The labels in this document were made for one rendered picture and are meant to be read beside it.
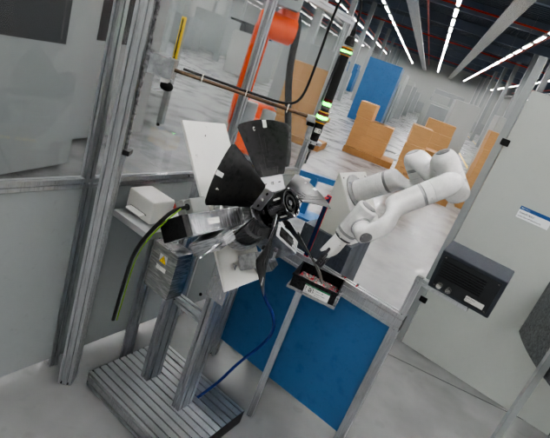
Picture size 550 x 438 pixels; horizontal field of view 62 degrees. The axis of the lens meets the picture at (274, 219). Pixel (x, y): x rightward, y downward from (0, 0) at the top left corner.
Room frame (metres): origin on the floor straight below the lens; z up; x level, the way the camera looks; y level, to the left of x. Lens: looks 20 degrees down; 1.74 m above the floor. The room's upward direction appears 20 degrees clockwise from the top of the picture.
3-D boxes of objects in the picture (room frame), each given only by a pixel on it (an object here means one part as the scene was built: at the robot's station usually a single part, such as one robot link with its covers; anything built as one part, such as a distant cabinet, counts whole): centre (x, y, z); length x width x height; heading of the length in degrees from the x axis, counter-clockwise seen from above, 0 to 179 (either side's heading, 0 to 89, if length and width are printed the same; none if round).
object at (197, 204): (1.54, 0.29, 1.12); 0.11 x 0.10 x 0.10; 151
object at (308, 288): (1.86, -0.28, 0.85); 0.22 x 0.17 x 0.07; 77
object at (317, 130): (1.77, -0.04, 1.65); 0.04 x 0.04 x 0.46
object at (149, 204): (1.89, 0.56, 0.92); 0.17 x 0.16 x 0.11; 61
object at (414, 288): (1.83, -0.68, 0.96); 0.03 x 0.03 x 0.20; 61
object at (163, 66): (1.71, 0.58, 1.54); 0.10 x 0.07 x 0.08; 96
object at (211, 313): (1.70, 0.12, 0.46); 0.09 x 0.04 x 0.91; 151
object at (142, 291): (1.94, 0.50, 0.42); 0.04 x 0.04 x 0.83; 61
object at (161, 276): (1.74, 0.36, 0.73); 0.15 x 0.09 x 0.22; 61
